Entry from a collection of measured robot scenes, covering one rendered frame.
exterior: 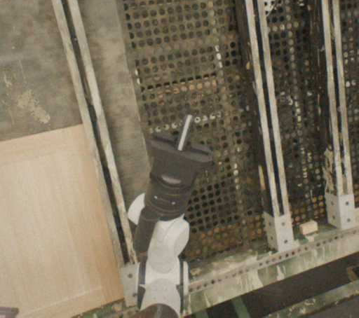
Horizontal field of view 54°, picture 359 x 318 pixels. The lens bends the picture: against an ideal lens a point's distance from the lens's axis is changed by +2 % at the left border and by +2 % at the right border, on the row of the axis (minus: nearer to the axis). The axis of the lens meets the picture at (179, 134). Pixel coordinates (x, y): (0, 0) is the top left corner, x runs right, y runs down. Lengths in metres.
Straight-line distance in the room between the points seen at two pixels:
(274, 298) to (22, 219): 1.55
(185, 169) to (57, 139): 0.51
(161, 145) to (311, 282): 1.84
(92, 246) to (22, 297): 0.23
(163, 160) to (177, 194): 0.07
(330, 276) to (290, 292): 0.27
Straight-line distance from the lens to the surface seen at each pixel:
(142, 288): 0.94
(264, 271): 1.34
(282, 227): 1.27
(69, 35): 1.01
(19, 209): 1.10
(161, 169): 0.64
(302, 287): 2.33
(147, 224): 0.68
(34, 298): 1.22
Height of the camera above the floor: 2.03
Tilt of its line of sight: 43 degrees down
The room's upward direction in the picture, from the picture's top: straight up
